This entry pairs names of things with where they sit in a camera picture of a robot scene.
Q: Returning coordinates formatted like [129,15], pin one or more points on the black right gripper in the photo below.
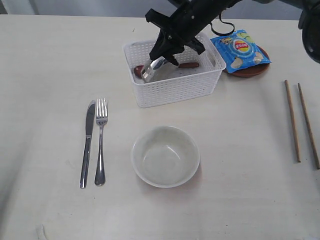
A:
[180,29]

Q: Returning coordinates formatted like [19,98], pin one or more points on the shiny steel cup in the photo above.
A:
[151,68]

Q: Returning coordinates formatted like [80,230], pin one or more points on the brown wooden spoon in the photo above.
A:
[188,65]

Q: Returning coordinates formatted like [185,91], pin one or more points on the white perforated plastic basket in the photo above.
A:
[175,84]

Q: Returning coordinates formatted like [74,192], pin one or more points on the blue chips bag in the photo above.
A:
[239,51]

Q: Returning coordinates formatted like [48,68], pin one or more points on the brown wooden plate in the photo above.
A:
[250,71]

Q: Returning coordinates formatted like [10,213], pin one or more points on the silver metal fork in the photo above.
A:
[101,121]

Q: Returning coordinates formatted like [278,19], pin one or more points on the silver table knife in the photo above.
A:
[89,125]

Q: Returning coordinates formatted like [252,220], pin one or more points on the white ceramic bowl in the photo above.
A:
[165,157]

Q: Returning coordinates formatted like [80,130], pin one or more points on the brown wooden chopstick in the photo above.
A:
[309,129]
[293,121]

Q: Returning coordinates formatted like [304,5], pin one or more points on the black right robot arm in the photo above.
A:
[307,12]

